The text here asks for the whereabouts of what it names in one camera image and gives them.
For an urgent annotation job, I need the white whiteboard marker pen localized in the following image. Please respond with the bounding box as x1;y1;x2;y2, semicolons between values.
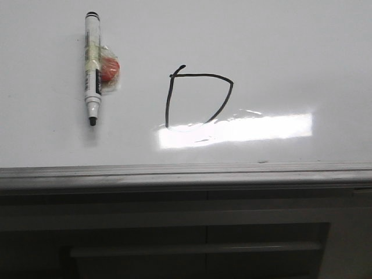
84;12;102;127

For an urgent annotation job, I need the white whiteboard with aluminium frame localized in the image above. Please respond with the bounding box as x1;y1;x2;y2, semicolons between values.
1;1;371;195

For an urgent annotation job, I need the white cabinet with drawers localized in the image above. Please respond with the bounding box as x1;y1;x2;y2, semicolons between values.
1;189;371;278

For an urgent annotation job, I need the red round magnet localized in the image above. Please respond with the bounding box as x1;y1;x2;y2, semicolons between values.
101;45;120;94

